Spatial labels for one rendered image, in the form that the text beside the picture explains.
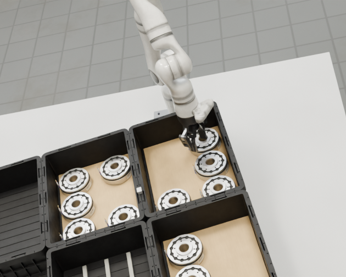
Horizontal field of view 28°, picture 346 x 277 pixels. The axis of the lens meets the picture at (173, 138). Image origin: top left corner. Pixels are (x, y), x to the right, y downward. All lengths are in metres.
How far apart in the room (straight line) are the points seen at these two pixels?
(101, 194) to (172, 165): 0.24
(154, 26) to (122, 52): 2.22
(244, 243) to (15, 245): 0.72
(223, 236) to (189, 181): 0.25
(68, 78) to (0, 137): 1.39
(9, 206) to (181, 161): 0.59
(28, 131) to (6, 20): 2.22
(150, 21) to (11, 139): 1.03
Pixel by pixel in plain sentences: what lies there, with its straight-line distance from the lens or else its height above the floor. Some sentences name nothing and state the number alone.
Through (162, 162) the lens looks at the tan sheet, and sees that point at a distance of 2.24.
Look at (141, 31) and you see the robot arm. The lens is 2.13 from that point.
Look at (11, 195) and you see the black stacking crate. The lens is 2.38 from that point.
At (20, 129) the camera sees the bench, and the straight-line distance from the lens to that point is 2.81.
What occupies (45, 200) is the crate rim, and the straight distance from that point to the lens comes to 2.16.
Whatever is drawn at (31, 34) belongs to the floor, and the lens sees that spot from 4.66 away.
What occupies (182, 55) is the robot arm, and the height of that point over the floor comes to 1.23.
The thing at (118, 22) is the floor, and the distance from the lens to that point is 4.43.
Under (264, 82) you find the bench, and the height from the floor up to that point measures 0.70.
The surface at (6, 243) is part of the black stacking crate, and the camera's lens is 2.25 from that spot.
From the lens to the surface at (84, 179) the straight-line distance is 2.25.
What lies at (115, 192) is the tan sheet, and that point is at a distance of 2.21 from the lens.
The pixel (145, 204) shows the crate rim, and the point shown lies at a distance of 2.01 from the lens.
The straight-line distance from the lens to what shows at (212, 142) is 2.21.
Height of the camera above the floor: 2.42
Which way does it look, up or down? 43 degrees down
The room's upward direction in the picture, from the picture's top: 20 degrees counter-clockwise
